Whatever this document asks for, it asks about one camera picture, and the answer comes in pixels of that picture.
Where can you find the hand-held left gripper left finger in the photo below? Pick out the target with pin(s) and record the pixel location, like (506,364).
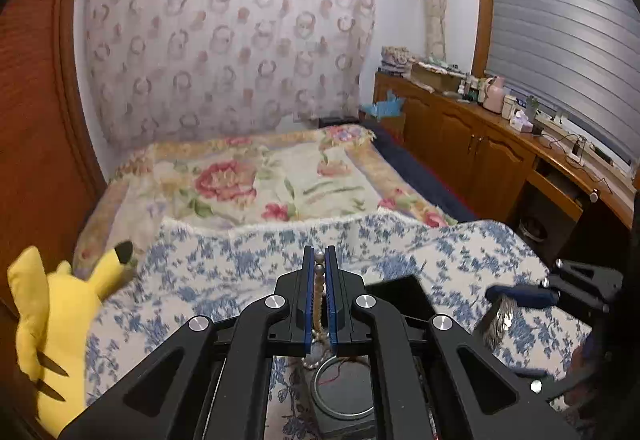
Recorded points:
(310,300)

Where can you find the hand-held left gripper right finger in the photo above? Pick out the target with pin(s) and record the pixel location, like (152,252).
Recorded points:
(331,300)

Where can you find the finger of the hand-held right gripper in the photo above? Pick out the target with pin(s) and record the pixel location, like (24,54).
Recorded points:
(536,386)
(525,296)

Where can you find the black jewelry box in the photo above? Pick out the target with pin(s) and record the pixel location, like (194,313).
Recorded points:
(400,295)

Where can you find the black trash can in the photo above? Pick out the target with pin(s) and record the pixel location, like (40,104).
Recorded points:
(534,229)

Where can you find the blue floral blanket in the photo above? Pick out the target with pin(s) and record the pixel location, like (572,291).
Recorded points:
(210,270)

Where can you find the silver bangle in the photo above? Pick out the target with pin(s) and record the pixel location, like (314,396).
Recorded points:
(345,415)

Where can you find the red flower bedspread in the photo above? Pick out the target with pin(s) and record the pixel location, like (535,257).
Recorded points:
(240,180)

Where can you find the wooden cabinet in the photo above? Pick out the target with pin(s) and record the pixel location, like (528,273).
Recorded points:
(480,150)

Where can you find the dark blue mattress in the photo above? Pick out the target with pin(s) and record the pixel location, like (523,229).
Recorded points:
(425,175)

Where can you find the tissue box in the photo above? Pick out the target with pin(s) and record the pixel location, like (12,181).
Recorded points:
(522,120)

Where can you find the blue plastic bag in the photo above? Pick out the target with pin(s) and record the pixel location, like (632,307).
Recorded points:
(382,106)

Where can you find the pink bottle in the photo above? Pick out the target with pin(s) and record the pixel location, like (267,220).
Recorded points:
(493,95)

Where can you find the cardboard box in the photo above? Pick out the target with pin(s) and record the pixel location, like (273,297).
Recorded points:
(435,74)

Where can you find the yellow plush toy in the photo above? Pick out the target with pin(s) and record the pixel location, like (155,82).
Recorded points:
(55,330)

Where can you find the grey window blind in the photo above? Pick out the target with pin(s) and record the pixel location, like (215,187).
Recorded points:
(560,35)

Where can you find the wooden headboard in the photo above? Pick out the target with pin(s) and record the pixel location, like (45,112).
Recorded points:
(35,120)

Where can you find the patterned wall cloth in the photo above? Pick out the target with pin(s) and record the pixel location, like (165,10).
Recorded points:
(225,40)

